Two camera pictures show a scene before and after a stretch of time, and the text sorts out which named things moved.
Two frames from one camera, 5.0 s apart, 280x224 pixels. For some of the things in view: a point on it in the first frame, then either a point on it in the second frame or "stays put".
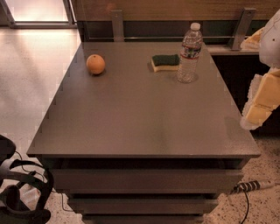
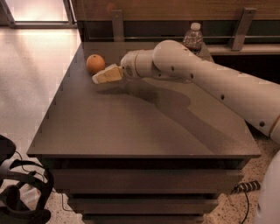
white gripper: [271, 44] to [129, 66]
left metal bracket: [117, 23] stays put
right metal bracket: [246, 21] stays put
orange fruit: [95, 64] stays put
